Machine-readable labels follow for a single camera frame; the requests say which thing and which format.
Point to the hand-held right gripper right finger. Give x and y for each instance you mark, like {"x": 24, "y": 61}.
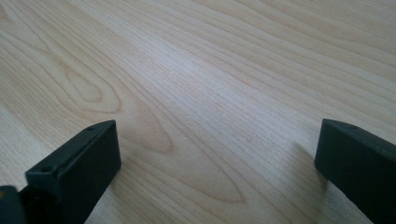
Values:
{"x": 358, "y": 161}

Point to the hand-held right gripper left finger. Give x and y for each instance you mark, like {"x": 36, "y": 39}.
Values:
{"x": 84, "y": 168}

